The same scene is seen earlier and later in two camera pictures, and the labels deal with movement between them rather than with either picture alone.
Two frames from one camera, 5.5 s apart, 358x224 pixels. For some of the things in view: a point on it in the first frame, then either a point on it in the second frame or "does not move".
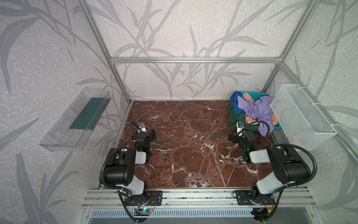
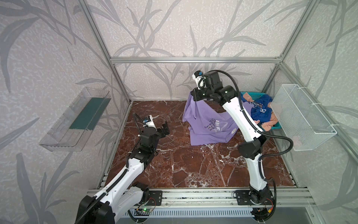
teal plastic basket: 256,96 does not move
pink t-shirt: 274,118 does not move
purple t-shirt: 259,110 → 209,123
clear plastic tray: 71,129 does not move
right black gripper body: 239,137 → 198,94
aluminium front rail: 110,198 does not move
